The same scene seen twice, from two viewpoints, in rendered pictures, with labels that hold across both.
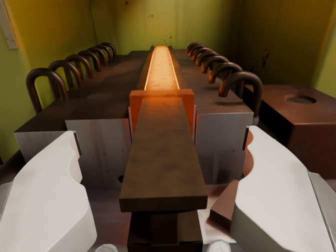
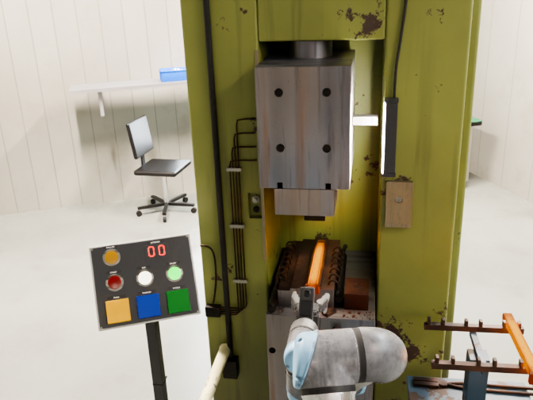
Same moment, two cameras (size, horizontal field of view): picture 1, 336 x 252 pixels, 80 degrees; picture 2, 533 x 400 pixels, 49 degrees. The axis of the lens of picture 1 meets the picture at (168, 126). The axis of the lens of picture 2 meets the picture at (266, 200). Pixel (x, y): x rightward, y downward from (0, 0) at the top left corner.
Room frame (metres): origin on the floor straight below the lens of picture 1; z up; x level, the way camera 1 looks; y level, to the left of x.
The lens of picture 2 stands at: (-1.65, -0.22, 2.02)
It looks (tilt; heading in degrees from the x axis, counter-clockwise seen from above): 21 degrees down; 12
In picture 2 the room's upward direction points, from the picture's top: 2 degrees counter-clockwise
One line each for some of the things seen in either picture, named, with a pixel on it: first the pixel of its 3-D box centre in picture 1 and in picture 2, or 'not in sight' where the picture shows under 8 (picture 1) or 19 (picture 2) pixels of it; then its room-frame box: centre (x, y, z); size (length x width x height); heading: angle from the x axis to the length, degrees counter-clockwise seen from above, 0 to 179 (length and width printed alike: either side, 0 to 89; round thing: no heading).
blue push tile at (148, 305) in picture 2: not in sight; (148, 305); (-0.06, 0.53, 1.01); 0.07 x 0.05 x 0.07; 116
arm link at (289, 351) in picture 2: not in sight; (301, 350); (-0.19, 0.00, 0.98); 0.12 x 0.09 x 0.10; 1
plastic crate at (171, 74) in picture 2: not in sight; (176, 74); (3.41, 1.63, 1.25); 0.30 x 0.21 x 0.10; 117
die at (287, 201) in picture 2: not in sight; (310, 182); (0.36, 0.03, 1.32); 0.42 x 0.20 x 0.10; 1
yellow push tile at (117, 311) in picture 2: not in sight; (118, 311); (-0.10, 0.62, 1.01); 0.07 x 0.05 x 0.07; 116
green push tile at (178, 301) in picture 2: not in sight; (178, 301); (-0.02, 0.44, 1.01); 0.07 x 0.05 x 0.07; 116
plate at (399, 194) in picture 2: not in sight; (398, 204); (0.29, -0.28, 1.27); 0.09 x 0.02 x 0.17; 91
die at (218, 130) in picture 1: (148, 84); (311, 269); (0.36, 0.03, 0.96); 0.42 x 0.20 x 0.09; 1
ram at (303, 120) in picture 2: not in sight; (321, 115); (0.36, -0.01, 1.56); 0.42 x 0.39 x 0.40; 1
